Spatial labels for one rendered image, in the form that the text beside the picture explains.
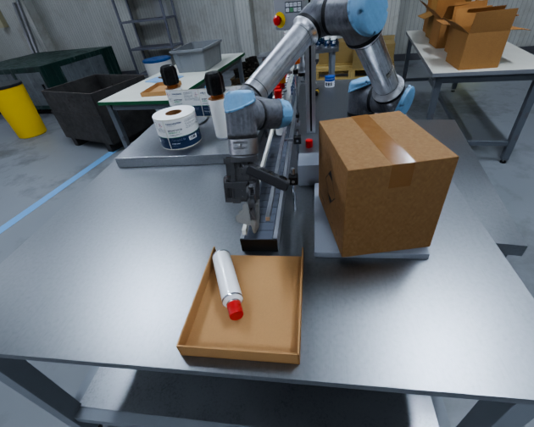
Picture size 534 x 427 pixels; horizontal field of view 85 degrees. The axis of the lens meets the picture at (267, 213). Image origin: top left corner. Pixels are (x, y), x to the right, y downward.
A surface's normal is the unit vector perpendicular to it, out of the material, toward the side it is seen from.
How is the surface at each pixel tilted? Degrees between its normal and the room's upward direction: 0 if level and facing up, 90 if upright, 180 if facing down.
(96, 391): 0
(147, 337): 0
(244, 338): 0
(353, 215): 90
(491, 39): 90
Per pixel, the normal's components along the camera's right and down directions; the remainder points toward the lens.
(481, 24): -0.15, 0.75
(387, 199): 0.07, 0.61
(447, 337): -0.11, -0.79
